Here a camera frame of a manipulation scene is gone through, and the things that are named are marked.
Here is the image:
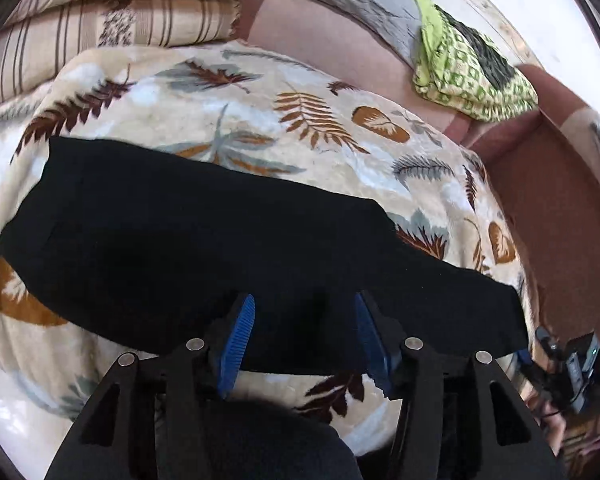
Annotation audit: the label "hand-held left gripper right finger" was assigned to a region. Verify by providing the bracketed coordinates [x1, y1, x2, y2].
[354, 290, 569, 480]

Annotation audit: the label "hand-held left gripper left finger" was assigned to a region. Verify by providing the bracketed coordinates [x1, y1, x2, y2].
[44, 293, 257, 480]

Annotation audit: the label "black pants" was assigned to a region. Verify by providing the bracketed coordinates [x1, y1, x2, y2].
[0, 136, 530, 376]

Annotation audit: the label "person's dark trouser leg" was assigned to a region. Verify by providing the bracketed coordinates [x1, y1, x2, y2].
[207, 396, 363, 480]

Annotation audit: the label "pink-brown sofa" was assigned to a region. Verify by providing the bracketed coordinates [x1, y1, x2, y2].
[236, 0, 600, 356]

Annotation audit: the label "leaf-print beige blanket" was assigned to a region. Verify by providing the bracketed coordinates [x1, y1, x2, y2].
[0, 42, 537, 461]

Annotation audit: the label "green patterned cloth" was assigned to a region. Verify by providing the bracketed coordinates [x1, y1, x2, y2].
[410, 0, 539, 122]

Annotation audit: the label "striped beige pillows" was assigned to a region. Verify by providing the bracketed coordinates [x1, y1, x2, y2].
[0, 0, 281, 113]

